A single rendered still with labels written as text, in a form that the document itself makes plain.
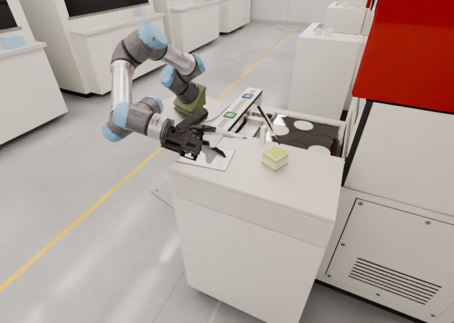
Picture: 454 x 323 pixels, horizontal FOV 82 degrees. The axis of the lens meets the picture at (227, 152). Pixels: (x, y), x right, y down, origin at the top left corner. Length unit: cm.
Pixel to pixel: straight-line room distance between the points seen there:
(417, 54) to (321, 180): 49
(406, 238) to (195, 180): 95
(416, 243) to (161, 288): 137
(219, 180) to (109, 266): 124
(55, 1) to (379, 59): 366
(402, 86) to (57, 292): 204
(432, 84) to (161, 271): 168
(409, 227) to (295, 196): 60
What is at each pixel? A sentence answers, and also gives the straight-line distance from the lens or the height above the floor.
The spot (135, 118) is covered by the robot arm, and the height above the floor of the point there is 125.
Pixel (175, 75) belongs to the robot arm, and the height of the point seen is 110.
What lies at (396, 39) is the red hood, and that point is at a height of 142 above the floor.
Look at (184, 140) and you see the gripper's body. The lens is 75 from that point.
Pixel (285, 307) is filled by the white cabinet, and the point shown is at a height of 32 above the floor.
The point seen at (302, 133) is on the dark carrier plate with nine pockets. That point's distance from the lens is 140.
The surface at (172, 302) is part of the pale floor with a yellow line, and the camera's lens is 179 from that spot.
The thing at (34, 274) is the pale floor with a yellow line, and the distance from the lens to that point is 221.
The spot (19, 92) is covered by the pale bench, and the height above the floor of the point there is 50.
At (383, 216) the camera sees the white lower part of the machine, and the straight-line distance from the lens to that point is 135.
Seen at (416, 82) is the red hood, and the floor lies 130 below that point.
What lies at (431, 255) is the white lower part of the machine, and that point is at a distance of 151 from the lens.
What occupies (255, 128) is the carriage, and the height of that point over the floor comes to 88.
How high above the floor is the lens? 161
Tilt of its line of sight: 36 degrees down
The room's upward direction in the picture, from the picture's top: straight up
